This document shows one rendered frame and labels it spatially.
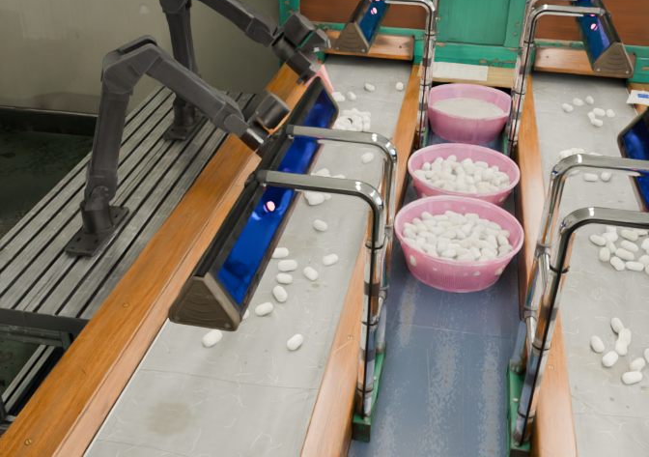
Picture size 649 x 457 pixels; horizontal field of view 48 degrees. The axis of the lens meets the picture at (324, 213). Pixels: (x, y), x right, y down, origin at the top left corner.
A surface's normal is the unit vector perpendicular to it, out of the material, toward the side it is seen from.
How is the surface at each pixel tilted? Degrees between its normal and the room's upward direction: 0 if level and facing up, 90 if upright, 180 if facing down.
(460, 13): 90
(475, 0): 90
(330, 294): 0
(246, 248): 58
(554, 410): 0
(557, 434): 0
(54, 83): 88
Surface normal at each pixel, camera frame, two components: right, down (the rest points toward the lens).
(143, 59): 0.29, 0.50
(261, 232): 0.84, -0.36
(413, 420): 0.02, -0.86
